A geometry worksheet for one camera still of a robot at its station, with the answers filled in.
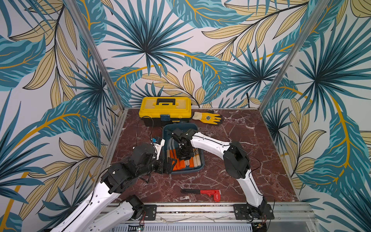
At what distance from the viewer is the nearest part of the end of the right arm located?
68 centimetres

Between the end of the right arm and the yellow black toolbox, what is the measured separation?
0.24 meters

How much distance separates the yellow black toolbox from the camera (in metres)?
0.97
